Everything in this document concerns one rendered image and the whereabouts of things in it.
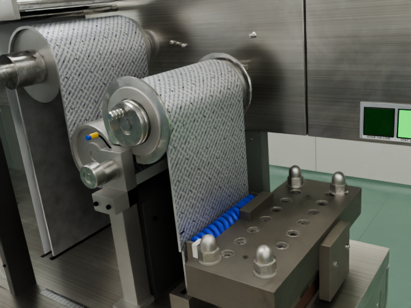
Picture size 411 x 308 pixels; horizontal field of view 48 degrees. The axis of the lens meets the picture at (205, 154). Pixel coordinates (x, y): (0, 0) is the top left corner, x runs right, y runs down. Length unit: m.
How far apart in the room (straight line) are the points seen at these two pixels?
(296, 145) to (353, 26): 2.84
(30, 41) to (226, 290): 0.57
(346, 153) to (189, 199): 2.82
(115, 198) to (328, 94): 0.45
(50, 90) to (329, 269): 0.60
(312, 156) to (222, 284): 2.98
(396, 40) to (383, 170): 2.68
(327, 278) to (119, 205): 0.38
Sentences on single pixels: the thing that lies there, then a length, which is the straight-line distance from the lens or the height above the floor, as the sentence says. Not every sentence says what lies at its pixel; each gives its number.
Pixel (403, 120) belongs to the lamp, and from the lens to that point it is 0.89.
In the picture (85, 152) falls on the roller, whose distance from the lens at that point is 0.88.
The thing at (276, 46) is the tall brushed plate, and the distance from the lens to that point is 0.95.
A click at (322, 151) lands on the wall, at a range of 3.62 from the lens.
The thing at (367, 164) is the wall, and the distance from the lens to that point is 3.54.
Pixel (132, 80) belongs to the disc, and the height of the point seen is 1.32.
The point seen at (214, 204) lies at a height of 1.06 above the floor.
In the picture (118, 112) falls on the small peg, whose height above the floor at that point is 1.27.
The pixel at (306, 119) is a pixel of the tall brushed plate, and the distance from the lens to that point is 0.96.
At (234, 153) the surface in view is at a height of 1.14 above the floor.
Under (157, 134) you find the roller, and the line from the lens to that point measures 0.72.
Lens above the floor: 1.43
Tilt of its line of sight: 19 degrees down
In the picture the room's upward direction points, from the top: 5 degrees counter-clockwise
